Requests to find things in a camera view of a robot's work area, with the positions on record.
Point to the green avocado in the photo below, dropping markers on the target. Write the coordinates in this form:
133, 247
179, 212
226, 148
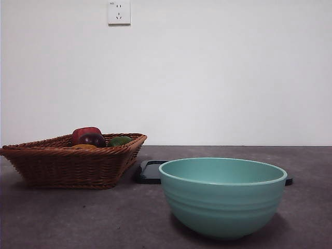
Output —
119, 141

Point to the teal ribbed bowl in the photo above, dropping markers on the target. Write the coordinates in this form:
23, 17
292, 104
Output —
223, 207

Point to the brown wicker basket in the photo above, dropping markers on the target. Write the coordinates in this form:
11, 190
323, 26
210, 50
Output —
64, 168

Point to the white wall socket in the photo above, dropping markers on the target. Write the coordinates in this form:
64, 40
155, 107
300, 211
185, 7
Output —
119, 13

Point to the red apple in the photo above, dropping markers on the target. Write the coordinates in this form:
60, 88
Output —
86, 130

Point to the dark purple plum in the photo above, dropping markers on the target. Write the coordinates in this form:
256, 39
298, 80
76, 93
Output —
92, 140

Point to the dark green rectangular tray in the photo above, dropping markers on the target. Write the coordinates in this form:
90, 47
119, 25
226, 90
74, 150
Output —
149, 172

